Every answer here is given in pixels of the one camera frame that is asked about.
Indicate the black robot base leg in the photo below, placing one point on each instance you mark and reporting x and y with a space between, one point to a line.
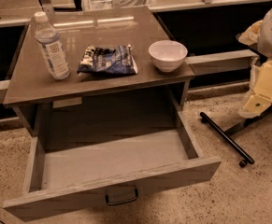
226 135

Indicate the grey cabinet with countertop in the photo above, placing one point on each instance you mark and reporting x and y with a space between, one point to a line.
32 84

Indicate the clear plastic bin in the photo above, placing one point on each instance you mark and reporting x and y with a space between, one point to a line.
88 5

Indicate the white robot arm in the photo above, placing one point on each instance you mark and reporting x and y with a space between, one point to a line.
264 42

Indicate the open grey top drawer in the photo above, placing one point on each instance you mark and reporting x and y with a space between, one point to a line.
136 138

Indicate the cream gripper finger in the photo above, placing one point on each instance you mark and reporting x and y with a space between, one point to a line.
259 97
250 36

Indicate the black drawer handle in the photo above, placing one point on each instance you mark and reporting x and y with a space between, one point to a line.
121 195

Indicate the white bowl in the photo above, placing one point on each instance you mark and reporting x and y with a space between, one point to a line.
167 55

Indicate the blue chip bag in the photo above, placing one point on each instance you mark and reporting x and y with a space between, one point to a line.
117 61

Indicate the clear plastic water bottle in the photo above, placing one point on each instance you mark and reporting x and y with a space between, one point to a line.
51 47

